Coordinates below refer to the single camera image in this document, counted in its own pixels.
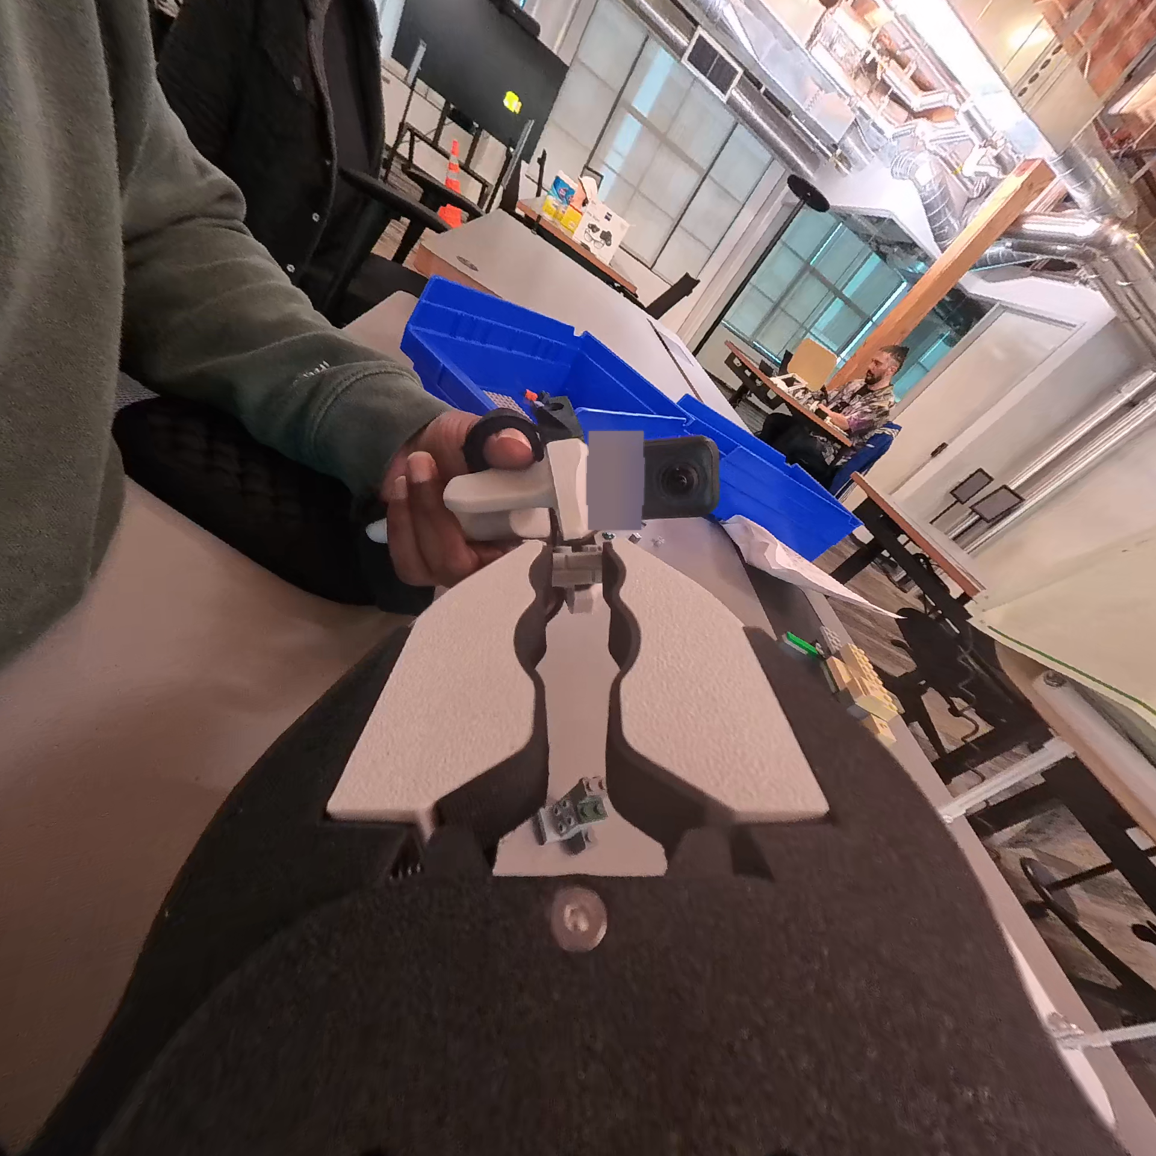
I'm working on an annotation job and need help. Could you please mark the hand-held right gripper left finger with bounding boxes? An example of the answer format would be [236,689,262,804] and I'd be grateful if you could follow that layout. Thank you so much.
[325,542,556,828]

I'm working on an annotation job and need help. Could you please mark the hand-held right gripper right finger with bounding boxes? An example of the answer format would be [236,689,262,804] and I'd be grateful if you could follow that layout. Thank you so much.
[602,542,833,827]

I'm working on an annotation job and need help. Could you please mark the small grey toy brick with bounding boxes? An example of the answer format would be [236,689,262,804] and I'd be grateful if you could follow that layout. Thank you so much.
[549,539,604,616]

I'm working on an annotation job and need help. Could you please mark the grey green toy brick assembly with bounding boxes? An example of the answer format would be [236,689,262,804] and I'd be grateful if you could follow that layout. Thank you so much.
[536,773,617,856]

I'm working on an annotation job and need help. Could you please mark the person's left forearm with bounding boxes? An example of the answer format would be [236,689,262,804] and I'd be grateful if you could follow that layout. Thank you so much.
[0,0,453,543]

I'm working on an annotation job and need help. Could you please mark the grey desk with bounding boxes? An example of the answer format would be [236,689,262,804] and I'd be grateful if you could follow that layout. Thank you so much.
[0,298,1122,1156]

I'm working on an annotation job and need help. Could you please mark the person's left hand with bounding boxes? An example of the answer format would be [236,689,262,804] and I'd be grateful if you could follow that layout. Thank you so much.
[364,410,551,587]

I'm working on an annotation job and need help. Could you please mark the tan toy brick assembly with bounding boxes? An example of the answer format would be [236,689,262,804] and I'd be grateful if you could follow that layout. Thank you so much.
[823,645,906,747]

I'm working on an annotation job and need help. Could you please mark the white crumpled paper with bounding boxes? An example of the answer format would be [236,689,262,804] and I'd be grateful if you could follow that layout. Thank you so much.
[717,513,904,622]

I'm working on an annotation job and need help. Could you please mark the blue plastic bin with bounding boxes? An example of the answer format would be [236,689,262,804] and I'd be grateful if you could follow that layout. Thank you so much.
[399,274,692,435]
[573,391,866,564]

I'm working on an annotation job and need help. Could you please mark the black office chair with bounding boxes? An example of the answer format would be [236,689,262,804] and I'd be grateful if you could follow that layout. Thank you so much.
[339,166,453,267]
[889,603,990,755]
[643,271,703,319]

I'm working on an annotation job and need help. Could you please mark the white table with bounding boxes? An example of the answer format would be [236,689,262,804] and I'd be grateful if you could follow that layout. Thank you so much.
[410,209,756,435]

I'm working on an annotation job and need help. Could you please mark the wooden table black legs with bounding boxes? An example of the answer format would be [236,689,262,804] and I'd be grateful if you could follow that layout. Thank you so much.
[849,472,988,601]

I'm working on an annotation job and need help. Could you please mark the black mesh chair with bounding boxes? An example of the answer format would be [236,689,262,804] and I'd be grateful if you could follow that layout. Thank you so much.
[110,395,437,608]

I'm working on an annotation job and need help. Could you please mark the white printed box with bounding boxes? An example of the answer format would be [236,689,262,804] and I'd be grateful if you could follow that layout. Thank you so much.
[578,201,626,259]

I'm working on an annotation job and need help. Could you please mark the blue chair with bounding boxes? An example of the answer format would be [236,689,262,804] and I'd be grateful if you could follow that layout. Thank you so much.
[829,422,904,499]

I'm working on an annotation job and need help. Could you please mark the cream table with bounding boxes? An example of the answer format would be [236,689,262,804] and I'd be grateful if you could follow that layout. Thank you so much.
[968,528,1156,724]

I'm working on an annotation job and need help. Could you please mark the black floor lamp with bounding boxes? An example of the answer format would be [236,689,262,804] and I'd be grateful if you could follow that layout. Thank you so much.
[776,173,833,298]

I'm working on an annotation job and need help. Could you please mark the person's green sweatshirt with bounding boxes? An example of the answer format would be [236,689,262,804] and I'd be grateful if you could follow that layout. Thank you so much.
[0,298,128,665]

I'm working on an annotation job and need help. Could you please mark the large black screen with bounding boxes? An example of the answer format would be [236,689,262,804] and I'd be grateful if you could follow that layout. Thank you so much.
[388,0,573,150]

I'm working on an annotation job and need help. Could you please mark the wooden beam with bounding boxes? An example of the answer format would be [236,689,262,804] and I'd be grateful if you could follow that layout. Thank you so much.
[826,158,1060,391]

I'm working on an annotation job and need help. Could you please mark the white metal desk frame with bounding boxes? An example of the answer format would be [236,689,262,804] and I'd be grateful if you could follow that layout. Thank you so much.
[939,669,1085,823]

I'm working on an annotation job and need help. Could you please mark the glass window wall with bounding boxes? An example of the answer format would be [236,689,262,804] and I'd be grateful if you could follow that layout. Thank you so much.
[723,209,914,362]
[542,0,787,285]

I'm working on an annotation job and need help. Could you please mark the silver ceiling duct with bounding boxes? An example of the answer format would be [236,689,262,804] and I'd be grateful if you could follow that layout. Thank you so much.
[980,135,1156,381]

